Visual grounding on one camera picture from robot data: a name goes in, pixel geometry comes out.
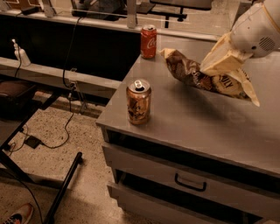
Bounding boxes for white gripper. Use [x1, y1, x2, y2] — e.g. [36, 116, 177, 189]
[200, 0, 280, 76]

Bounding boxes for brown chip bag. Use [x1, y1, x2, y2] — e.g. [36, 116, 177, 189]
[159, 48, 260, 107]

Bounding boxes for orange soda can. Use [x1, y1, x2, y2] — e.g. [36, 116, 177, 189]
[141, 24, 157, 59]

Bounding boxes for brown patterned drink can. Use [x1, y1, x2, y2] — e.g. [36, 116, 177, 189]
[126, 79, 151, 125]

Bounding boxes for grey cabinet with drawers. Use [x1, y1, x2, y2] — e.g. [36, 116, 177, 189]
[98, 53, 280, 224]

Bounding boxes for white spray bottle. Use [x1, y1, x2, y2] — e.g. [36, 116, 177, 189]
[12, 39, 31, 67]

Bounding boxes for black power adapter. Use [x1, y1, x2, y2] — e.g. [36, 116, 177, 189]
[24, 136, 41, 149]

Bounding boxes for orange white sneaker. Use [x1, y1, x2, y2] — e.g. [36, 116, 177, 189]
[2, 203, 34, 224]

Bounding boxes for black drawer handle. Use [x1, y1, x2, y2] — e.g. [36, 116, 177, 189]
[174, 172, 207, 193]

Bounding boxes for black cable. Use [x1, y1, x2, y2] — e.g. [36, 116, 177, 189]
[40, 17, 84, 150]

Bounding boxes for black metal table frame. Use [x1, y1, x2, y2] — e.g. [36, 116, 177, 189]
[0, 78, 84, 224]

